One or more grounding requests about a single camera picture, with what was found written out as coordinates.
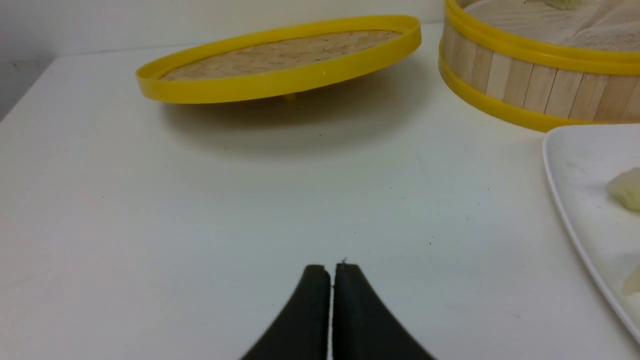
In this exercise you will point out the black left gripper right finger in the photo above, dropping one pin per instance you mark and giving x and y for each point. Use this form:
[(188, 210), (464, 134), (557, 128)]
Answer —
[(363, 327)]

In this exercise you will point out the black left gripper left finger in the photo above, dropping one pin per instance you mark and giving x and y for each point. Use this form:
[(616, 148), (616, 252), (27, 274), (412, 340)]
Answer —
[(301, 329)]

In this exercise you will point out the yellow rimmed bamboo steamer basket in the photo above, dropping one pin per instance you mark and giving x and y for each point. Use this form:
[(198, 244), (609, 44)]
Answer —
[(534, 84)]

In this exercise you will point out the green dumpling plate bottom left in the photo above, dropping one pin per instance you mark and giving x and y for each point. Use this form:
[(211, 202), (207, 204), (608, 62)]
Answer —
[(632, 283)]

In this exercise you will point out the green dumpling plate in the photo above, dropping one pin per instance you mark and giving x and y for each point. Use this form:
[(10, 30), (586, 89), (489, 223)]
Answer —
[(625, 189), (632, 283)]

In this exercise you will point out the white square plate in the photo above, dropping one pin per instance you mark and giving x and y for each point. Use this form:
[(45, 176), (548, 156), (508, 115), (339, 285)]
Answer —
[(579, 162)]

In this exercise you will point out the green dumpling plate top left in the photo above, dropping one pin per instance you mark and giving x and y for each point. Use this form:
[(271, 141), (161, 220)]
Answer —
[(625, 189)]

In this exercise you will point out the yellow rimmed bamboo steamer lid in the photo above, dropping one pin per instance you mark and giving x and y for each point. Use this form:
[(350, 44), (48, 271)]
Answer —
[(280, 62)]

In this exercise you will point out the white steamer liner cloth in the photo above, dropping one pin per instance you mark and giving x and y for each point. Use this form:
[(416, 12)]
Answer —
[(604, 25)]

